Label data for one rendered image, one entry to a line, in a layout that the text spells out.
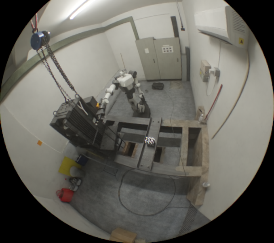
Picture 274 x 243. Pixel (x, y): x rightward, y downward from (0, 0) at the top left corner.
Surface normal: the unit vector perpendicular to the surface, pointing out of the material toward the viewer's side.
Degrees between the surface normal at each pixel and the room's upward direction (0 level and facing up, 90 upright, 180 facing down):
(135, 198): 0
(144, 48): 90
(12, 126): 90
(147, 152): 0
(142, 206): 0
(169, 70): 90
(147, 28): 90
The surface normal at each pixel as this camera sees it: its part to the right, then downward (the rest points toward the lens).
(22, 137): 0.92, 0.03
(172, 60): -0.28, 0.74
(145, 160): -0.27, -0.68
